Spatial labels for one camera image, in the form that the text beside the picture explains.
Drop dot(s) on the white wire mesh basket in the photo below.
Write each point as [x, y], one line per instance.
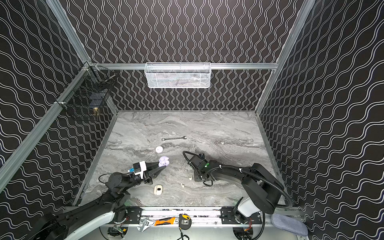
[178, 75]

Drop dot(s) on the brass padlock in basket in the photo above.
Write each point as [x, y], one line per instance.
[96, 112]

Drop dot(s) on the silver combination wrench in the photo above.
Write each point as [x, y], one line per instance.
[176, 138]

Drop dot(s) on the grey cloth pad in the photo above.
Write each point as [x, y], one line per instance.
[289, 224]

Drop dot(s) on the black wire basket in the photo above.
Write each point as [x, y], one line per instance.
[92, 91]

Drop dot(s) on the white earbud charging case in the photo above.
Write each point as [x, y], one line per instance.
[159, 149]

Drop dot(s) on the purple earbud charging case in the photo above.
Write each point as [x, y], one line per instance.
[163, 161]

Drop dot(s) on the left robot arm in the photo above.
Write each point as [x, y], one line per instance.
[109, 207]

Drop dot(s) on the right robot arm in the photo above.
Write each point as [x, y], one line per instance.
[265, 192]

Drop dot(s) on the orange adjustable wrench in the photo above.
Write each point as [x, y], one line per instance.
[146, 223]

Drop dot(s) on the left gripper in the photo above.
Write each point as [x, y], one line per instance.
[147, 172]

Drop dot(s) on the black yellow tape measure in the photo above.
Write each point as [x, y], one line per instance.
[185, 222]

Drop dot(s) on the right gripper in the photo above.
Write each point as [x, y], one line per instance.
[196, 163]

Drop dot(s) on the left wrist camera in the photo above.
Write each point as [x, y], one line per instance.
[139, 168]

